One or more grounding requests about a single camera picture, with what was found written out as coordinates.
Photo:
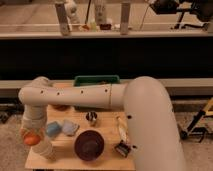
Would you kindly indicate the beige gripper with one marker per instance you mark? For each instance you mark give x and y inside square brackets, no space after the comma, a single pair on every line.
[35,126]

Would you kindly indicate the orange apple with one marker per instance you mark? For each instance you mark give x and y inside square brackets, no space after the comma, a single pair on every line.
[31,139]

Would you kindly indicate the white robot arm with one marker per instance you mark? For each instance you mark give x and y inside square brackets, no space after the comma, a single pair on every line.
[145,101]

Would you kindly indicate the paper cup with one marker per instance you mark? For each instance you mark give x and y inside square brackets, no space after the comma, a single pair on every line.
[44,149]

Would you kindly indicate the small metal cup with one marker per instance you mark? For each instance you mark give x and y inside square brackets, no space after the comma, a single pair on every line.
[91,117]

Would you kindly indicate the red orange fruit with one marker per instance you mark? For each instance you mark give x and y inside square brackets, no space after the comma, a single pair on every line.
[60,107]

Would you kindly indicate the light blue cloth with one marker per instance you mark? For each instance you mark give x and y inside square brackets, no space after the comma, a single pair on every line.
[69,128]

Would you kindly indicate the dark purple bowl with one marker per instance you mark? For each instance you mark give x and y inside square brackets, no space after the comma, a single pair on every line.
[89,145]

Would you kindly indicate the green plastic bin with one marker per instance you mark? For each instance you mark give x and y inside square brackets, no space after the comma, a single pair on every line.
[89,80]

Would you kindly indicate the banana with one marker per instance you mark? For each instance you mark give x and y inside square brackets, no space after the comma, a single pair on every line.
[122,129]

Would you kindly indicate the small black box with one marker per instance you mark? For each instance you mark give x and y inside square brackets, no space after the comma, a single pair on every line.
[122,148]

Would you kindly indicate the yellow black stand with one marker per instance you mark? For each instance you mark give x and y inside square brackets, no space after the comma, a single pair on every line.
[201,124]

